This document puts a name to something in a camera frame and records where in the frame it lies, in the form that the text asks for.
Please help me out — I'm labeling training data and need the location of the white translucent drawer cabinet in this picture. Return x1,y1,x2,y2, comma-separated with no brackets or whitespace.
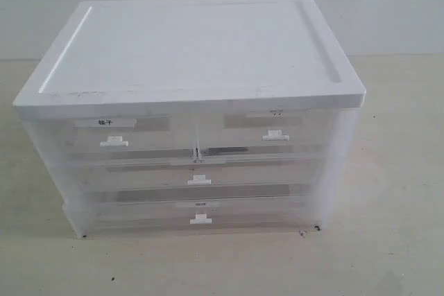
13,0,366,238

